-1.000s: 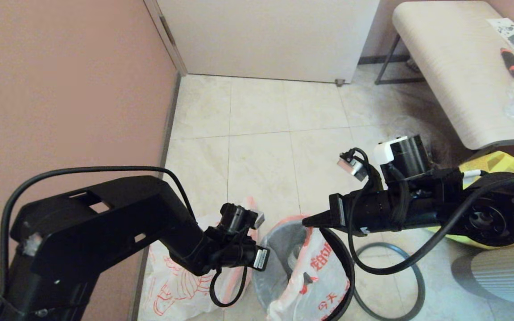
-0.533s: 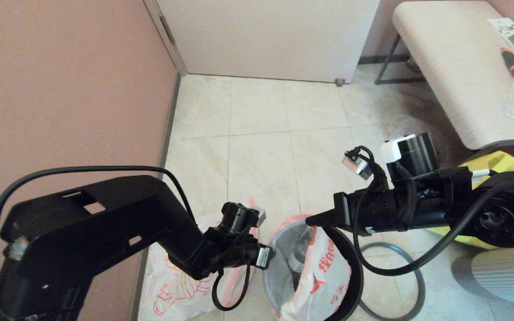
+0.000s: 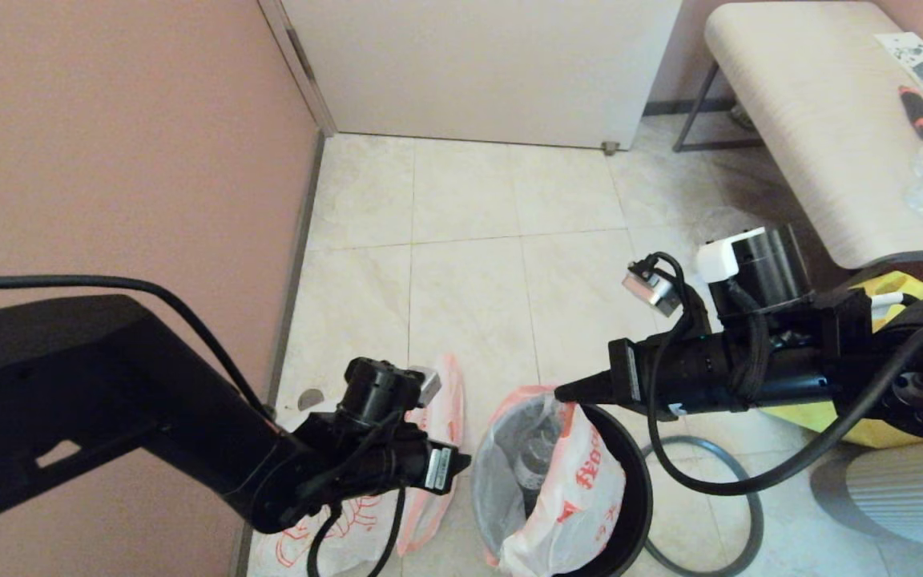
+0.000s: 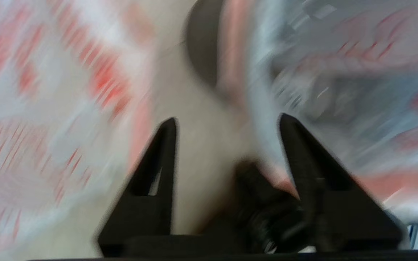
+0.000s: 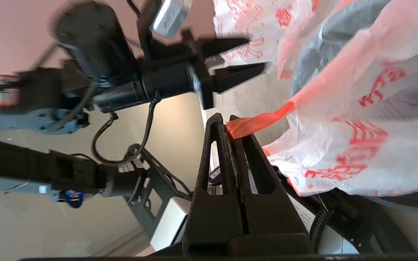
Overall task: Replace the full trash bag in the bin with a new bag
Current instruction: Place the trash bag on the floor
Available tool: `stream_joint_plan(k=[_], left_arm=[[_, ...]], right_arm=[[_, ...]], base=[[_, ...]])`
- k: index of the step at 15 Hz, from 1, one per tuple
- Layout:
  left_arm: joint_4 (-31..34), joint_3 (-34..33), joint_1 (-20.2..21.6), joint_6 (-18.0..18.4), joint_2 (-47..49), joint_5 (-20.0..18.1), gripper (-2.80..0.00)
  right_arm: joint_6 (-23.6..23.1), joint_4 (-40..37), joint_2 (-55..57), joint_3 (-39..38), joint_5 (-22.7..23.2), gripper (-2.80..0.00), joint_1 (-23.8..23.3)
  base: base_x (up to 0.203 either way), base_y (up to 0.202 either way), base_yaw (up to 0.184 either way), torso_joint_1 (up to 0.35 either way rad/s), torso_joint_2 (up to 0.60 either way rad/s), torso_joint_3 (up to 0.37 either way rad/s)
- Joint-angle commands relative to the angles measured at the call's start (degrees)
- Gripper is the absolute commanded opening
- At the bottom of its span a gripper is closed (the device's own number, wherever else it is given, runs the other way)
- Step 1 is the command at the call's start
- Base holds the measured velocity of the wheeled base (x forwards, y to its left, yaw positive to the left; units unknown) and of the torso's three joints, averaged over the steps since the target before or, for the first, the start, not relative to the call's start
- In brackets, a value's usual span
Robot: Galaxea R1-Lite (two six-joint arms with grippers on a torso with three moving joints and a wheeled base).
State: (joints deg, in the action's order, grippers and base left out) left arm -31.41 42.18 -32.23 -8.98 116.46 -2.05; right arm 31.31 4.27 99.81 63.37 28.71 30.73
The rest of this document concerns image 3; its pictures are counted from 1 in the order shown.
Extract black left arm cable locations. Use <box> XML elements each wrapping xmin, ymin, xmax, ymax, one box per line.
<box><xmin>0</xmin><ymin>275</ymin><xmax>408</xmax><ymax>577</ymax></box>

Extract grey door frame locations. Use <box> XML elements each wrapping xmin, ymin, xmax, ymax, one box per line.
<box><xmin>260</xmin><ymin>0</ymin><xmax>338</xmax><ymax>137</ymax></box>

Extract yellow fabric bag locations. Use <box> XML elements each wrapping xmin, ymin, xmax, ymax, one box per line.
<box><xmin>758</xmin><ymin>271</ymin><xmax>923</xmax><ymax>448</ymax></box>

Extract clear plastic bottle white label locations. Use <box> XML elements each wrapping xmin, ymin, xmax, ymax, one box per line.
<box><xmin>514</xmin><ymin>433</ymin><xmax>548</xmax><ymax>483</ymax></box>

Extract used white red plastic bag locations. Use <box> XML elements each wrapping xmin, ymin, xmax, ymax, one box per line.
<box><xmin>474</xmin><ymin>386</ymin><xmax>629</xmax><ymax>577</ymax></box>

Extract black round trash bin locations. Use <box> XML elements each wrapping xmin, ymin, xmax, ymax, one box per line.
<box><xmin>502</xmin><ymin>401</ymin><xmax>655</xmax><ymax>577</ymax></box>

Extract white wood bench metal legs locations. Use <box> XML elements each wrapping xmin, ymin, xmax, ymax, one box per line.
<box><xmin>674</xmin><ymin>0</ymin><xmax>923</xmax><ymax>271</ymax></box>

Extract orange black hand tool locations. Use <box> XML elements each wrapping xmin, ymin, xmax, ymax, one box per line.
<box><xmin>898</xmin><ymin>84</ymin><xmax>923</xmax><ymax>143</ymax></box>

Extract black white printed paper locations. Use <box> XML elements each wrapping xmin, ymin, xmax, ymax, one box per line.
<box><xmin>874</xmin><ymin>32</ymin><xmax>923</xmax><ymax>101</ymax></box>

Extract white red-print plastic bag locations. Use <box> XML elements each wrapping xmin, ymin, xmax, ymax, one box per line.
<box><xmin>249</xmin><ymin>353</ymin><xmax>466</xmax><ymax>577</ymax></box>

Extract grey bin rim ring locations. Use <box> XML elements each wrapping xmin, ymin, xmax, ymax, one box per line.
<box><xmin>642</xmin><ymin>435</ymin><xmax>764</xmax><ymax>577</ymax></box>

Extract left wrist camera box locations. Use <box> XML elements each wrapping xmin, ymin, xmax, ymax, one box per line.
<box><xmin>407</xmin><ymin>366</ymin><xmax>443</xmax><ymax>407</ymax></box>

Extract white door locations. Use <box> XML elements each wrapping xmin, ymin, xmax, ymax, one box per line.
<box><xmin>281</xmin><ymin>0</ymin><xmax>683</xmax><ymax>151</ymax></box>

